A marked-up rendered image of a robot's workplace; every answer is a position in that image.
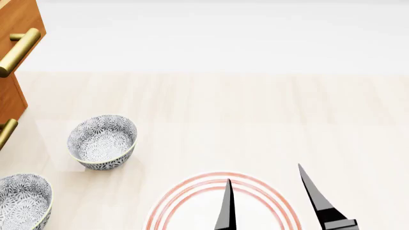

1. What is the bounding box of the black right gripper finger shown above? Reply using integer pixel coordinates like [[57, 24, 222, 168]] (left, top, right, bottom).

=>
[[213, 178, 238, 230], [297, 163, 348, 226]]

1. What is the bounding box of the wooden cabinet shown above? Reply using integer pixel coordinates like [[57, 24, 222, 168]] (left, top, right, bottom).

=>
[[0, 0, 47, 151]]

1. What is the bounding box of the grey floral patterned bowl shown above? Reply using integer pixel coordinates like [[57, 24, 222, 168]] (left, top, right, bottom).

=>
[[66, 114, 139, 171], [0, 172, 54, 230]]

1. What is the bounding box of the white plate with red rings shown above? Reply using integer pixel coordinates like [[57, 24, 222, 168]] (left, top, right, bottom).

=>
[[142, 171, 302, 230]]

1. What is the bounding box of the wooden cabinet drawer front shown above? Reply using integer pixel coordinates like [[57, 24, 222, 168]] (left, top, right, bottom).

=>
[[0, 0, 47, 74], [0, 71, 29, 127]]

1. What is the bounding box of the brass bar drawer handle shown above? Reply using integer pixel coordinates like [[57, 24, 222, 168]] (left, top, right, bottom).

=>
[[0, 27, 42, 79], [0, 118, 19, 151]]

